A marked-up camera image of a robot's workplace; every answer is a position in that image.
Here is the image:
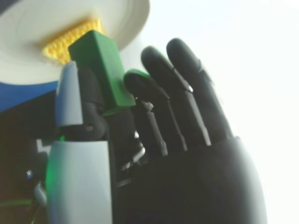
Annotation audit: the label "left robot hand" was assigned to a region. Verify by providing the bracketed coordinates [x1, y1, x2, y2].
[45, 37, 268, 224]

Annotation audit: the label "green cube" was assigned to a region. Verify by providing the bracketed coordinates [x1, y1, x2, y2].
[67, 29, 136, 117]

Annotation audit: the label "bag of yellow corn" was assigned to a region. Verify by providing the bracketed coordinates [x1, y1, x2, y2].
[41, 17, 105, 66]

